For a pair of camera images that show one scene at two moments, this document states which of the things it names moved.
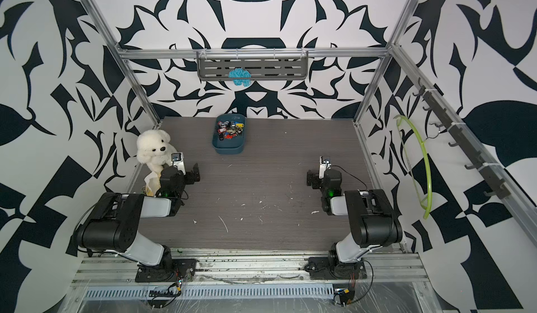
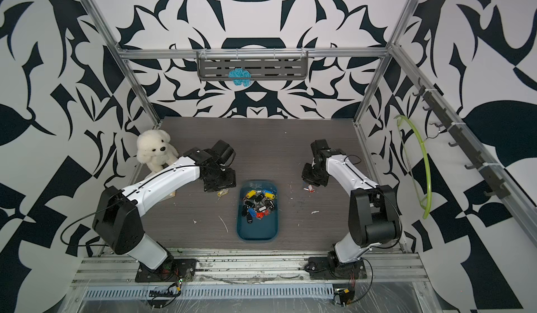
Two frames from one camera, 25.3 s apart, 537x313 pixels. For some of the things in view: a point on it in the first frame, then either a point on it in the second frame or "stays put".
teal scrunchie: x=240 y=76 stays put
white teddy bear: x=154 y=149 stays put
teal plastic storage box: x=229 y=135 → x=265 y=229
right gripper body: x=319 y=183 → x=310 y=174
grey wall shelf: x=261 y=65 stays put
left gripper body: x=189 y=179 → x=224 y=179
